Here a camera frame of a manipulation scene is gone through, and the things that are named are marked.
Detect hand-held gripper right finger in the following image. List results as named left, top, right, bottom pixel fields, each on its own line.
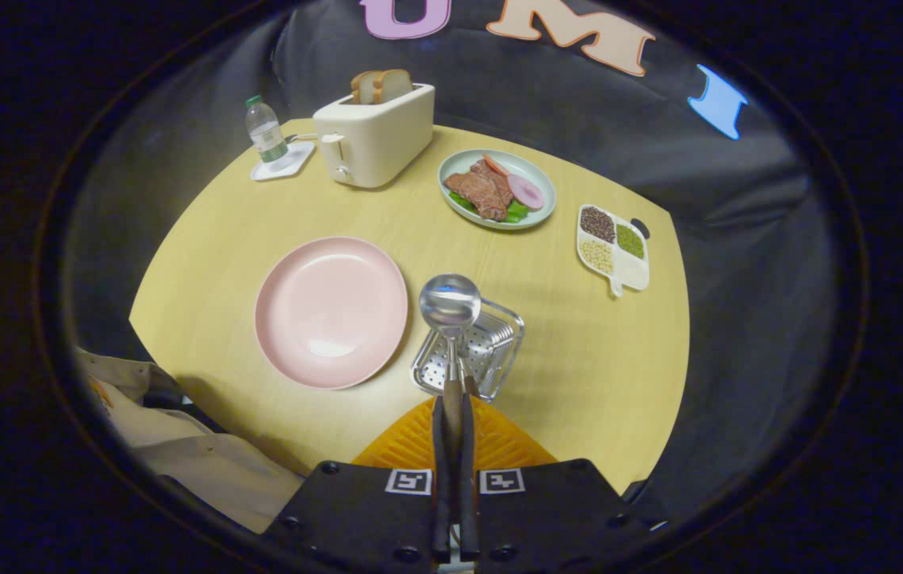
left=459, top=395, right=659, bottom=574

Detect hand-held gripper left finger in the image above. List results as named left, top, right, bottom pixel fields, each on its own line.
left=260, top=395, right=452, bottom=574

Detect wooden handled metal spoon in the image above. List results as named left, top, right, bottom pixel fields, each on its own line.
left=418, top=273, right=482, bottom=551

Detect pink round plate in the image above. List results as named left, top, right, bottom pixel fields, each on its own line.
left=254, top=236, right=409, bottom=391

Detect person's beige clothing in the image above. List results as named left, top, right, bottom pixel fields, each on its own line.
left=73, top=347, right=305, bottom=533

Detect white divided seasoning dish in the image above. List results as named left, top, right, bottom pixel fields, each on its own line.
left=576, top=204, right=650, bottom=298

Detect green lettuce leaf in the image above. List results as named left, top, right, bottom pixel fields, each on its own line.
left=449, top=191, right=532, bottom=225

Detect brown meat slices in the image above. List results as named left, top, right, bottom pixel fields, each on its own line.
left=444, top=159, right=514, bottom=222

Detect pink ham slice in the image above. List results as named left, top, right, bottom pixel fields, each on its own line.
left=507, top=174, right=546, bottom=211

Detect pale green food plate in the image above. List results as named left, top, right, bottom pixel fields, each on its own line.
left=438, top=148, right=557, bottom=231

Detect cream white toaster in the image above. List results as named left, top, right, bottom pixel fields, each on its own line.
left=312, top=83, right=436, bottom=189

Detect white square coaster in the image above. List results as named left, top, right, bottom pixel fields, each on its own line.
left=250, top=140, right=316, bottom=182

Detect clear plastic water bottle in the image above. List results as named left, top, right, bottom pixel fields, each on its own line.
left=245, top=95, right=290, bottom=164

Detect toasted bread slice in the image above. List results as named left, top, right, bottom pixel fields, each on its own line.
left=371, top=69, right=414, bottom=104
left=350, top=70, right=384, bottom=105

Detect metal wire basket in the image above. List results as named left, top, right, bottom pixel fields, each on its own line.
left=410, top=297, right=525, bottom=403

